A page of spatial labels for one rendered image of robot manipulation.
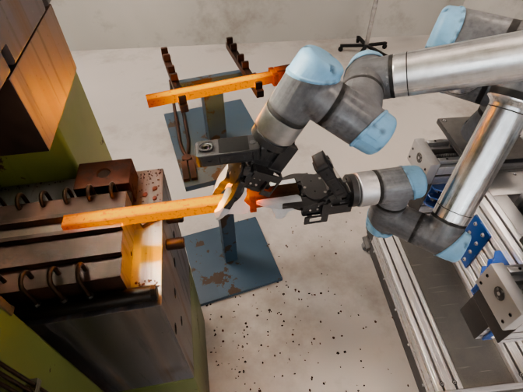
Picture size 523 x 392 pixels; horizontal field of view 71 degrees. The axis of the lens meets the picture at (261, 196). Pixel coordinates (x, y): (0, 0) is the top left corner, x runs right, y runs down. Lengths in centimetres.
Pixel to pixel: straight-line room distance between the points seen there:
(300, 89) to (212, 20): 308
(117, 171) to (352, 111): 55
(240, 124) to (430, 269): 100
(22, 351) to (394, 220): 74
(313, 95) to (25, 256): 58
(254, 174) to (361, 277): 128
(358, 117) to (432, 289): 118
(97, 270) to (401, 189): 61
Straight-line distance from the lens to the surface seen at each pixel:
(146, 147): 253
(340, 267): 186
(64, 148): 97
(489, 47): 69
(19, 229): 85
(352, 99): 58
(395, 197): 81
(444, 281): 171
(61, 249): 77
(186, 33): 367
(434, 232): 87
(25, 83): 48
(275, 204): 72
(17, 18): 51
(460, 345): 160
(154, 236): 82
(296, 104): 57
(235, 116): 137
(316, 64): 55
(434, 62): 68
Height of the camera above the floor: 155
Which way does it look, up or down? 48 degrees down
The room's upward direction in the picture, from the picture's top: straight up
